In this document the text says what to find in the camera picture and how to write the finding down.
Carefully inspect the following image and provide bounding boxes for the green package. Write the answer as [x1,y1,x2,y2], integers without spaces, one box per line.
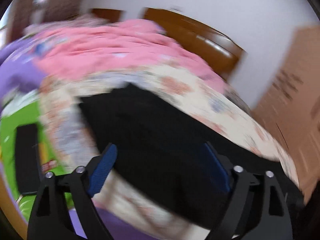
[1,101,70,221]

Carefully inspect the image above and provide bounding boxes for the floral cream quilt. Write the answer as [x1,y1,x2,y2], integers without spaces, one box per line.
[39,65,298,239]

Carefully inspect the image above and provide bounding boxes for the brown wooden headboard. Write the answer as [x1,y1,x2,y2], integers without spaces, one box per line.
[143,8,245,81]

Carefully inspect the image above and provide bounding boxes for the black pants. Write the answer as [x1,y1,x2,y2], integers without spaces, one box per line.
[79,84,303,229]

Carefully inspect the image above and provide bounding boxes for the pink duvet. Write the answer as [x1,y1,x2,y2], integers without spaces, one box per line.
[23,15,227,93]

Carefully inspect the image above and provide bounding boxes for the brown patterned curtain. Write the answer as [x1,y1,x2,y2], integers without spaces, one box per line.
[6,0,82,43]

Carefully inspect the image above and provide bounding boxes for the light wooden wardrobe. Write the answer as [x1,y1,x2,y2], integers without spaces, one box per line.
[252,25,319,202]

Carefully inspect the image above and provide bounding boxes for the black smartphone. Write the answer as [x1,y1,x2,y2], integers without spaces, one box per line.
[14,123,43,196]

